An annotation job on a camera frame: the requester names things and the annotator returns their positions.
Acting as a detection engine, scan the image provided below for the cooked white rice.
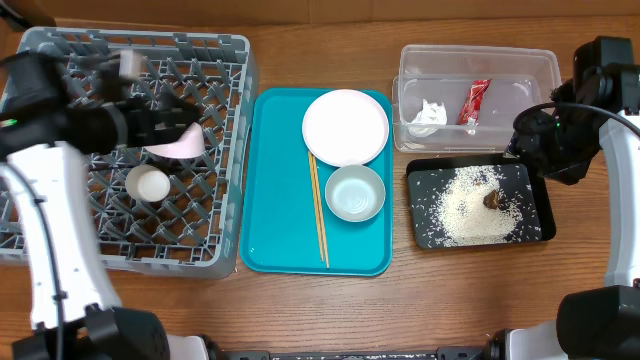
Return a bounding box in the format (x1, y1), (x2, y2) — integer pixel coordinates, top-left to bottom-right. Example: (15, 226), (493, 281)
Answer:
(412, 164), (542, 248)

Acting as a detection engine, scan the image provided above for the grey-green bowl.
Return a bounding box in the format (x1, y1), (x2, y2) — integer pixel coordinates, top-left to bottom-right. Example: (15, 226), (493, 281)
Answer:
(325, 165), (386, 222)

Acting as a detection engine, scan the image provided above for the red snack wrapper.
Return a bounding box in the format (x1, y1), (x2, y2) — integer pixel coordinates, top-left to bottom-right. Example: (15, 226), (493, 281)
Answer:
(457, 79), (492, 135)

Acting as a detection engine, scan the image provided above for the clear plastic bin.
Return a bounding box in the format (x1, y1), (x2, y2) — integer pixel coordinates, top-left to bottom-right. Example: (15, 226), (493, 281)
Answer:
(392, 44), (562, 154)

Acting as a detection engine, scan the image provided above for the large white plate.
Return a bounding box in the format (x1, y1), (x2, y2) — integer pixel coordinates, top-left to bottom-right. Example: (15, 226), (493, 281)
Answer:
(302, 89), (390, 167)

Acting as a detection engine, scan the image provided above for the right wooden chopstick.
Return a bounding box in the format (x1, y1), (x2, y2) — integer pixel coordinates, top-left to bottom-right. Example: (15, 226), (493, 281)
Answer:
(313, 155), (330, 268)

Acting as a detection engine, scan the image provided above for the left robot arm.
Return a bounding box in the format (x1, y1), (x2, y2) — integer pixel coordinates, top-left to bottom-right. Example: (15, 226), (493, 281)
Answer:
(1, 50), (210, 359)

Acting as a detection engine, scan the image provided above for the grey dish rack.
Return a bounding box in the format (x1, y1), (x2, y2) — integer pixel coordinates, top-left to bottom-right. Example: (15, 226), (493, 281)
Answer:
(20, 27), (258, 278)

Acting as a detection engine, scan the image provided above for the teal serving tray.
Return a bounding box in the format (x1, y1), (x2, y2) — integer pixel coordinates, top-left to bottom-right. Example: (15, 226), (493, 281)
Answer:
(240, 88), (394, 277)

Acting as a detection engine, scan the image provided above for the white tissue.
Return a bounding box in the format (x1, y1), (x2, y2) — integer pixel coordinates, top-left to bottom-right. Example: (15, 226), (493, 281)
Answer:
(408, 99), (447, 138)

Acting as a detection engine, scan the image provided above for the black waste tray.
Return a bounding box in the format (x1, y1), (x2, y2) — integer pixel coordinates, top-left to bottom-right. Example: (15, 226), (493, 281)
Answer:
(405, 152), (558, 251)

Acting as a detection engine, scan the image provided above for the wooden chopstick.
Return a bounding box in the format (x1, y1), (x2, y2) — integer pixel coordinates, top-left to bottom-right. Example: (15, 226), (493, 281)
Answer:
(313, 155), (330, 268)
(308, 151), (325, 262)

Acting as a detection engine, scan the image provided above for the pink shallow bowl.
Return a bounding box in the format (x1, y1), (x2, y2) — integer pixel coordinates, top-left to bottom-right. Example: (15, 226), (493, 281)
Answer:
(145, 123), (205, 159)

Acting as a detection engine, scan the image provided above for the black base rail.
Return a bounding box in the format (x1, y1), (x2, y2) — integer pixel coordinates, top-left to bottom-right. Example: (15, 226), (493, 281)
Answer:
(201, 335), (483, 360)

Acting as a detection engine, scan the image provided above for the brown meat piece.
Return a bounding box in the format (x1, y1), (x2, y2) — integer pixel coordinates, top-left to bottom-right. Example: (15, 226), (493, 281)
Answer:
(483, 190), (500, 210)

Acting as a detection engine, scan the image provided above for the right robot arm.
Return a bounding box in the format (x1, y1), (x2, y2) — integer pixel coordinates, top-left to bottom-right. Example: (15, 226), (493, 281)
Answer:
(483, 36), (639, 359)

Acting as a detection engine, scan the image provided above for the left wooden chopstick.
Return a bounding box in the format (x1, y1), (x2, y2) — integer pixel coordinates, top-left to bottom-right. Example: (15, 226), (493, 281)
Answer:
(308, 151), (325, 262)

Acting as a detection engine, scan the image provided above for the white small cup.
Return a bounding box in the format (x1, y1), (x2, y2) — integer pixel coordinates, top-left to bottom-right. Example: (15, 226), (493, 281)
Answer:
(125, 165), (171, 202)

